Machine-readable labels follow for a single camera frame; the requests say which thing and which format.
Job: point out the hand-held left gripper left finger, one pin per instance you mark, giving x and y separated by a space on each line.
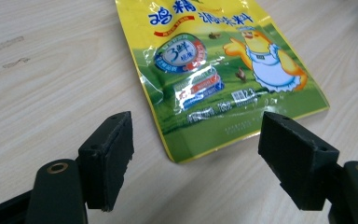
105 161

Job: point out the yellow green seasoning packet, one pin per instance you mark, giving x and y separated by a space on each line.
205 77

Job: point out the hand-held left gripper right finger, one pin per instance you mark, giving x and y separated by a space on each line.
298 161

